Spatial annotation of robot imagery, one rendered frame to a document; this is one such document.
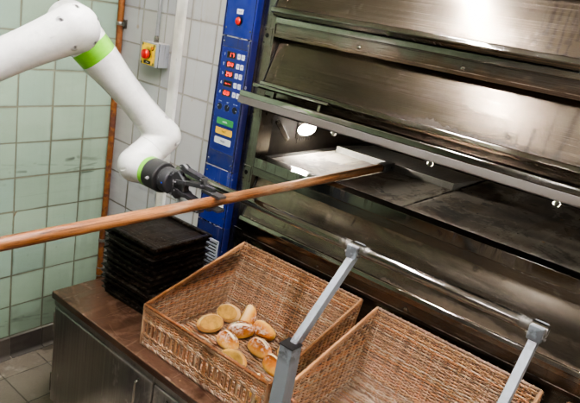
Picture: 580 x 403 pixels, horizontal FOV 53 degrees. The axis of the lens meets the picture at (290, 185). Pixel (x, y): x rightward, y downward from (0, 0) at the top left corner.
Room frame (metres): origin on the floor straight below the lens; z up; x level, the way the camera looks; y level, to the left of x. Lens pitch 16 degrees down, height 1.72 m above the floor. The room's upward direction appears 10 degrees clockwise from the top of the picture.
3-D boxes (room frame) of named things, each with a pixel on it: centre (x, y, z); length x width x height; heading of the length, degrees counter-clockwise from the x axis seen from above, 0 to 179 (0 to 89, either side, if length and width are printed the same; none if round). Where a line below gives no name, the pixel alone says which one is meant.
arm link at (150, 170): (1.65, 0.38, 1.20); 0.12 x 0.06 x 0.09; 144
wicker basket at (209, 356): (1.75, 0.05, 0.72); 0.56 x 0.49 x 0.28; 55
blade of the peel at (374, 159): (2.47, -0.50, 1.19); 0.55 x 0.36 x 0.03; 54
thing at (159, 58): (2.47, 0.66, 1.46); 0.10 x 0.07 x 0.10; 54
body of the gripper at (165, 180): (1.60, 0.33, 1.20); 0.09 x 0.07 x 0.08; 54
